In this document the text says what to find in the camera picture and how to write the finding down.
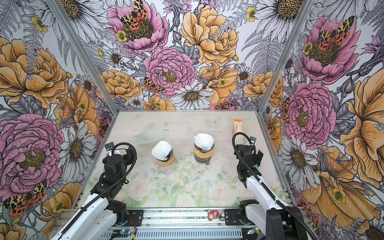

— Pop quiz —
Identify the coffee filter pack orange top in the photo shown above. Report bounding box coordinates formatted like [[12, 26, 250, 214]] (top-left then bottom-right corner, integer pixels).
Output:
[[233, 119, 244, 145]]

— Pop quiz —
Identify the wooden dripper ring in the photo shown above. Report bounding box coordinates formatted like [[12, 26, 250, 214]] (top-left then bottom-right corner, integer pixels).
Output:
[[193, 146, 215, 161], [155, 155, 176, 168]]

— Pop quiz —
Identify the white paper coffee filter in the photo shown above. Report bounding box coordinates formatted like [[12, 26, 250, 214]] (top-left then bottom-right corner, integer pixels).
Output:
[[152, 141, 173, 162]]

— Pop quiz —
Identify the grey ribbed glass pitcher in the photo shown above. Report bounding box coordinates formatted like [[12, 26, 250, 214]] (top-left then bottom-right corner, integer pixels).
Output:
[[195, 156, 211, 166]]

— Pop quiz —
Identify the grey glass dripper cone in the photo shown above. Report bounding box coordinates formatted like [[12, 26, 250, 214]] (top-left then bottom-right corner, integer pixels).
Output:
[[195, 144, 215, 153]]

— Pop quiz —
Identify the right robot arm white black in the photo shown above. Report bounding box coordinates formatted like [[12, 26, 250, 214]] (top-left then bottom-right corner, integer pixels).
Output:
[[232, 133, 317, 240]]

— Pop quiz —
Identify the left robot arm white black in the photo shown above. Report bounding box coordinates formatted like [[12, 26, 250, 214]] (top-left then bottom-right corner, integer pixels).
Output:
[[52, 143, 137, 240]]

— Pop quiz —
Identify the green circuit board left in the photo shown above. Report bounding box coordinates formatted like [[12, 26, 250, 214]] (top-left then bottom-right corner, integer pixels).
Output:
[[111, 230, 136, 238]]

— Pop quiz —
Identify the green circuit board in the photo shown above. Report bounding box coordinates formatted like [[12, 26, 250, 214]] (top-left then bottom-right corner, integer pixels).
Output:
[[111, 230, 136, 238], [247, 227, 260, 235]]

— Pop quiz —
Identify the green circuit board right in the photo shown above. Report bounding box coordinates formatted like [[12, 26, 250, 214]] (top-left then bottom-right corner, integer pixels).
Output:
[[247, 227, 260, 235]]

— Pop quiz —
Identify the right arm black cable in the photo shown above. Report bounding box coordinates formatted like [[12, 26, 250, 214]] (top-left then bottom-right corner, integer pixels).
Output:
[[231, 131, 319, 240]]

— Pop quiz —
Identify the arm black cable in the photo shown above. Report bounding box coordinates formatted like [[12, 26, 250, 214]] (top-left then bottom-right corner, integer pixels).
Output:
[[58, 142, 138, 239], [231, 131, 319, 240]]

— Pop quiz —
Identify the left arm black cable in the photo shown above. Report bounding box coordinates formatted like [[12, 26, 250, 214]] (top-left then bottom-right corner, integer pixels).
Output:
[[58, 142, 138, 239]]

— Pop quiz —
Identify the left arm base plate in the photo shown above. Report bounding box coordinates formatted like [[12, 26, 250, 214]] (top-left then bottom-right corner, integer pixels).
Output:
[[122, 209, 144, 227]]

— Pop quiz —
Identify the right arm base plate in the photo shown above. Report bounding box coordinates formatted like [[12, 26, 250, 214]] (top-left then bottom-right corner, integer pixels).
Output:
[[224, 209, 249, 226]]

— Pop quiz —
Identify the pink toy on rail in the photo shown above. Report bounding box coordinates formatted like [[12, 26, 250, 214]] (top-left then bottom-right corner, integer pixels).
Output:
[[208, 210, 221, 222]]

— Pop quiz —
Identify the aluminium front rail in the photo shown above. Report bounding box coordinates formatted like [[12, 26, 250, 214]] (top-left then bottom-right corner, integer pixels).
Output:
[[50, 206, 319, 240]]

